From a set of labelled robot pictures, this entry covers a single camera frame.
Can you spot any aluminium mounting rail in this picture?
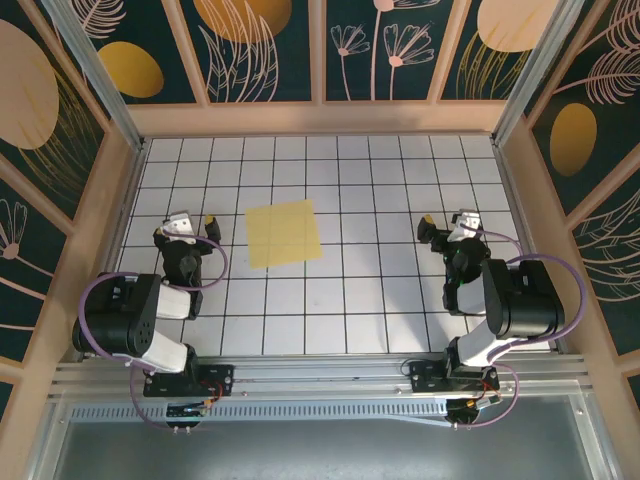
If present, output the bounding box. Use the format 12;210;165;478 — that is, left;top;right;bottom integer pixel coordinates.
49;354;594;401

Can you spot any aluminium frame post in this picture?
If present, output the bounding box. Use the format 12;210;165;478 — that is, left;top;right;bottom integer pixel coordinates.
492;0;586;146
39;0;147;154

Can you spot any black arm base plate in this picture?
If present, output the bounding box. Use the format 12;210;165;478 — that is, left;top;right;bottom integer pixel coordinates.
143;363;236;399
408;359;501;396

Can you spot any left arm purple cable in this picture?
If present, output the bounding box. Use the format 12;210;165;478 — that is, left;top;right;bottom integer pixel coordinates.
79;234;231;431

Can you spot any slotted grey cable duct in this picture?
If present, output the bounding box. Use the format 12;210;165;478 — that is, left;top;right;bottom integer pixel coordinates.
67;399;451;424

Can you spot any aluminium side rail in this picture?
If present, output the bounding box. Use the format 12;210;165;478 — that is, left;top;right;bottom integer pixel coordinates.
492;137;571;354
74;139;149;361

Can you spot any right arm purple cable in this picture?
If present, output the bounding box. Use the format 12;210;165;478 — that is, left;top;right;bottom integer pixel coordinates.
462;223;587;430

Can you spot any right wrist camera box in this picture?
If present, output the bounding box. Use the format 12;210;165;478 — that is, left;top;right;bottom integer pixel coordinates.
449;210;484;234

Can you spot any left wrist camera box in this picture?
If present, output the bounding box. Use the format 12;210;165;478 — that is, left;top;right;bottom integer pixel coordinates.
160;211;197;237

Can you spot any white grid mat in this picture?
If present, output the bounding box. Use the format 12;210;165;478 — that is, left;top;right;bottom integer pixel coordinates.
94;134;557;357

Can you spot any small controller circuit board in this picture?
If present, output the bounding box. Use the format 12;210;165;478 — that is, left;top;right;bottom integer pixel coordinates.
447;394;501;422
164;402;211;422

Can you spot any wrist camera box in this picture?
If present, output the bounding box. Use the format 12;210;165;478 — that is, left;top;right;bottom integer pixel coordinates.
160;211;197;237
449;210;484;234

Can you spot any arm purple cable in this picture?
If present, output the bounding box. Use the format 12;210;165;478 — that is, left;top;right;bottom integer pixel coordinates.
462;223;587;430
79;234;231;431

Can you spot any grey metal panel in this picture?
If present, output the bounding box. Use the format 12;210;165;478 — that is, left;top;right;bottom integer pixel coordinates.
29;394;619;480

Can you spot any yellow paper sheet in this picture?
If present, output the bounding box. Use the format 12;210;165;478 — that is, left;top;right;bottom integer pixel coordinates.
244;199;324;272

